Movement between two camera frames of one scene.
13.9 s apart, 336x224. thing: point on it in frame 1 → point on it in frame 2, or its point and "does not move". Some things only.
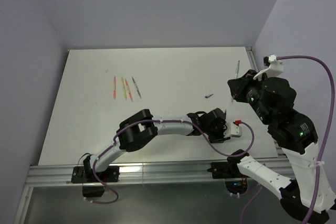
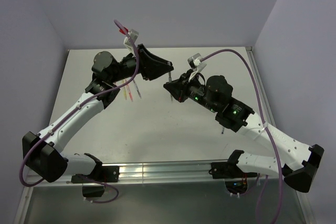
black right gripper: (237, 85) → (179, 87)
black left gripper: (220, 139) → (150, 66)
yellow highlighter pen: (124, 87) does not move
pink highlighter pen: (128, 89) does not move
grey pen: (137, 88) does not move
